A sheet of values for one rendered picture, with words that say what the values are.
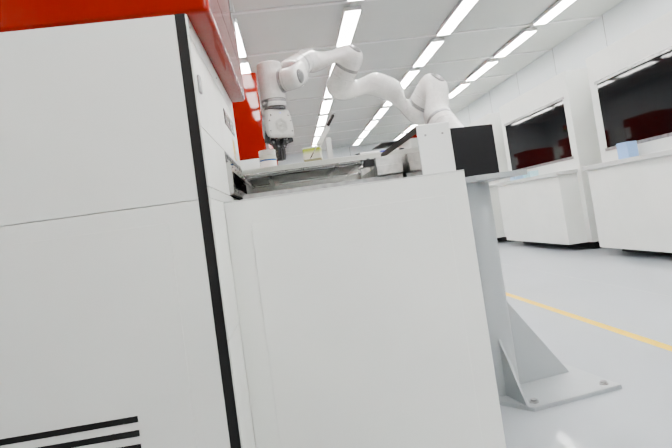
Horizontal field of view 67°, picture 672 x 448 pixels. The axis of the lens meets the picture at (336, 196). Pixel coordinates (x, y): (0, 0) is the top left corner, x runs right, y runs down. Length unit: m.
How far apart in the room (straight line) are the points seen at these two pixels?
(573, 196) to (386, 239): 5.00
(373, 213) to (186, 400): 0.61
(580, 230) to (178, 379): 5.48
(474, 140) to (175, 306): 1.27
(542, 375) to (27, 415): 1.72
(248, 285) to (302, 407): 0.33
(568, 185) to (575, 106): 0.88
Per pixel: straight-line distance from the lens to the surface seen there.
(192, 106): 1.13
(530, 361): 2.17
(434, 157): 1.40
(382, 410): 1.38
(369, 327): 1.32
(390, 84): 2.16
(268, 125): 1.70
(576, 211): 6.21
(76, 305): 1.17
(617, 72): 5.54
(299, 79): 1.71
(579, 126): 6.24
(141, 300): 1.13
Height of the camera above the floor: 0.74
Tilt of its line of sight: 2 degrees up
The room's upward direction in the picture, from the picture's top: 8 degrees counter-clockwise
